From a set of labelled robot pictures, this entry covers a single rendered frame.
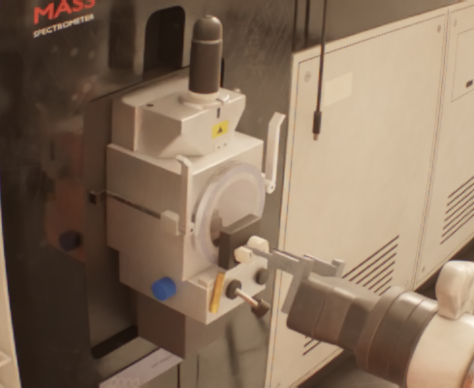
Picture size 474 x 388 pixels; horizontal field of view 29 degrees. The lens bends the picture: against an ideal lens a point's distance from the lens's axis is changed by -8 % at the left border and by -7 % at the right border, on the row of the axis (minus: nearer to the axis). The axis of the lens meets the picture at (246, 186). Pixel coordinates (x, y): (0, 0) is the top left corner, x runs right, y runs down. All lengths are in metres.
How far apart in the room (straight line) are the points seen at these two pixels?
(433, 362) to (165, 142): 0.28
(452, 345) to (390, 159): 0.59
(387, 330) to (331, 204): 0.45
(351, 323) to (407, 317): 0.05
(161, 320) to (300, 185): 0.27
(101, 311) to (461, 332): 0.35
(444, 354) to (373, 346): 0.06
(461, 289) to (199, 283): 0.23
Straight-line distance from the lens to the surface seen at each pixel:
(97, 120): 0.80
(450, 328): 0.72
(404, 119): 1.27
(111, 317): 0.90
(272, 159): 0.84
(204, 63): 0.78
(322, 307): 0.75
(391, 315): 0.73
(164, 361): 0.98
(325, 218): 1.15
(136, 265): 0.85
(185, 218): 0.77
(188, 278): 0.81
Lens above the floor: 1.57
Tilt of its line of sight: 25 degrees down
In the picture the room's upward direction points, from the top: 4 degrees clockwise
